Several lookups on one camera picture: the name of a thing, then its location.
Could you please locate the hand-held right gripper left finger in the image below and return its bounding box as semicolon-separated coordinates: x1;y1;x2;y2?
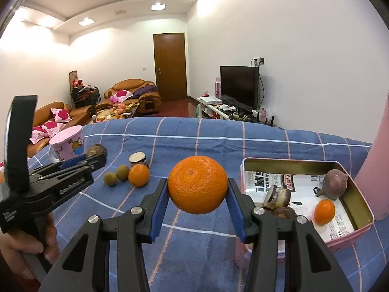
39;178;169;292

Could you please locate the pink floral pillow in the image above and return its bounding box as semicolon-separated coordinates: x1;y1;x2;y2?
29;121;66;144
110;89;132;103
50;108;71;123

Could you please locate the blue plaid cloth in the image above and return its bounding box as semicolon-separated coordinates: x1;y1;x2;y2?
27;116;389;292

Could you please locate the pink electric kettle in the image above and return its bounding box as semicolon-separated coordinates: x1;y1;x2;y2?
354;90;389;222

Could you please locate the pink tin box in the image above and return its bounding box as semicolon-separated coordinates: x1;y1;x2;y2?
234;157;375;269

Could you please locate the black rack with clutter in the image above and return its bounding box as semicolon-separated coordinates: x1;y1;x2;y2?
70;85;101;109

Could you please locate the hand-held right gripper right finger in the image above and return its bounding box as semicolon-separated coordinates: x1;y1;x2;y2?
227;178;353;292

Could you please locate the large orange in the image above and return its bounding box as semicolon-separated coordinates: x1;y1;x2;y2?
168;155;228;215

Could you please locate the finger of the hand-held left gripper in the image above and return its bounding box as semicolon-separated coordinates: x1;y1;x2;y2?
29;154;89;179
39;155;107;181

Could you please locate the purple blanket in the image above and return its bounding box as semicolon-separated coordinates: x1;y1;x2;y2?
133;85;159;99

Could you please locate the person's left hand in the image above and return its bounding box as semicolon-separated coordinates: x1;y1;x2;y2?
0;212;61;279

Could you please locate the black television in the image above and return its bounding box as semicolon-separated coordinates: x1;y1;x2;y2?
220;66;260;112

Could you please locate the brown leather sofa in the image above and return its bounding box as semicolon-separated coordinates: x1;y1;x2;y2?
27;101;95;159

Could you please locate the brown rough round fruit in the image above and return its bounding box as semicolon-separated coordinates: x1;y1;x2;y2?
271;207;296;220
87;144;108;160

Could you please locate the brown wooden door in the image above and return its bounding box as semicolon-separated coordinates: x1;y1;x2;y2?
153;32;188;103

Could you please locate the black router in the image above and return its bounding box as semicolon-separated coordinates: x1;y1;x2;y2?
250;111;274;127

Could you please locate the purple beet root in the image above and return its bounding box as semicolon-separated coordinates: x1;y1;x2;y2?
315;169;348;201

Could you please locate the small orange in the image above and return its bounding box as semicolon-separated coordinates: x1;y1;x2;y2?
313;199;336;226
128;164;150;188

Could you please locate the cluttered coffee table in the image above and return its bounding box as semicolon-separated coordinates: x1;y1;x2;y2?
91;101;141;122

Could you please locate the white television stand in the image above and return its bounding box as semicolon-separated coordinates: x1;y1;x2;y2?
196;97;259;121

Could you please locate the pink cartoon mug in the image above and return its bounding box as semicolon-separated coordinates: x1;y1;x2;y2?
49;125;84;164

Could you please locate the printed paper leaflet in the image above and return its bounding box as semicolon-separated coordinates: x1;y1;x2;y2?
246;170;355;241

